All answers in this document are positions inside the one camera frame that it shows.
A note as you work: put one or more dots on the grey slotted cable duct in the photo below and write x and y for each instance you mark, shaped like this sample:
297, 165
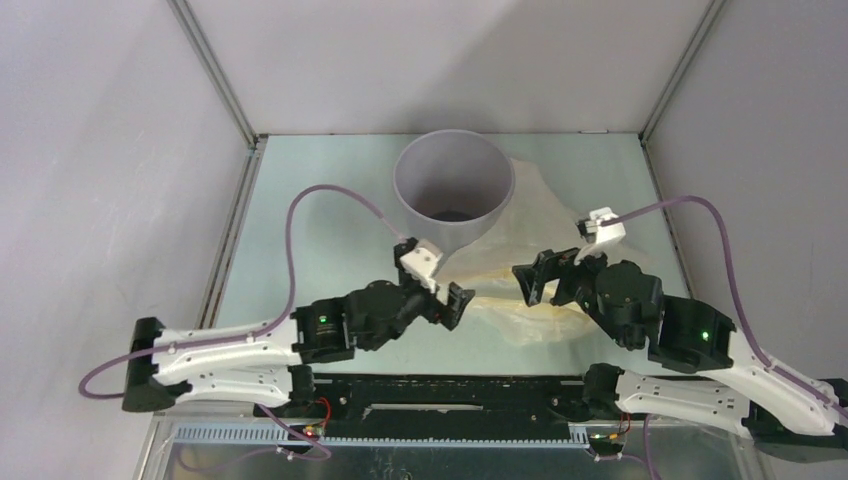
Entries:
271, 435

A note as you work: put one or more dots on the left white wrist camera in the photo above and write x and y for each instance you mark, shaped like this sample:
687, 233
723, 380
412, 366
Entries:
417, 262

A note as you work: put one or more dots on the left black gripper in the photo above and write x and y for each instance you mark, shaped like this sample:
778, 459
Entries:
448, 315

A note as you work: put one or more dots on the left aluminium floor rail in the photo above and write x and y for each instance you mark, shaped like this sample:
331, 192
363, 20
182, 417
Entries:
222, 264

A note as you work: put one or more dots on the aluminium frame post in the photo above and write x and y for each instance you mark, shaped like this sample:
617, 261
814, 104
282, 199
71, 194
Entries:
699, 37
209, 62

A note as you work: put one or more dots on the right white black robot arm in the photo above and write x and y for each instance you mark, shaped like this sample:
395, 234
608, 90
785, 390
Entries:
752, 393

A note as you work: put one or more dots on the left aluminium frame post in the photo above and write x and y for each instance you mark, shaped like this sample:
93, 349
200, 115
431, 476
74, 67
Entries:
209, 62

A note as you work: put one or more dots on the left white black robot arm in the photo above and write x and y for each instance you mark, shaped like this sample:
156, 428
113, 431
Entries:
271, 366

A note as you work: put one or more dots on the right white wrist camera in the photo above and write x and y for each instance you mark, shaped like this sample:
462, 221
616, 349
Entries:
600, 232

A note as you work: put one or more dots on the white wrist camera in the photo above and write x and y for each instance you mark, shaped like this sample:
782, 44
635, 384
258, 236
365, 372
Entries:
417, 262
600, 232

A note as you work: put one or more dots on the translucent cream trash bag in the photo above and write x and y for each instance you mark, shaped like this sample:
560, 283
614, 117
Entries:
500, 267

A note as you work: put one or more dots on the right aluminium frame post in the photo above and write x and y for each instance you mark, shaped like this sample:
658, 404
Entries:
699, 37

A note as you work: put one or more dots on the grey plastic trash bin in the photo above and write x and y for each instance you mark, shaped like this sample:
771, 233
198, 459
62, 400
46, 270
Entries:
453, 186

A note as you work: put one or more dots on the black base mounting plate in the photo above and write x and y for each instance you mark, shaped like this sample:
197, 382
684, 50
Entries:
468, 407

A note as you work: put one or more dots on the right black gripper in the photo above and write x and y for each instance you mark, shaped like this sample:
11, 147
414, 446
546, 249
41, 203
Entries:
556, 282

